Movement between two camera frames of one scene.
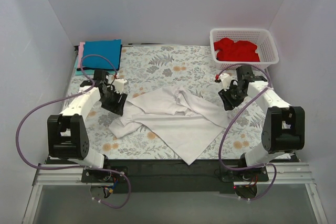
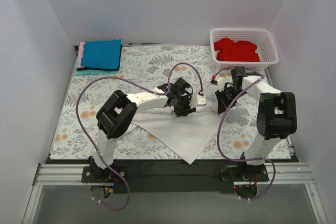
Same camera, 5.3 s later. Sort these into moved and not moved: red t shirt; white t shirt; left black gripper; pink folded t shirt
Moved: left black gripper
Not moved: white t shirt; red t shirt; pink folded t shirt
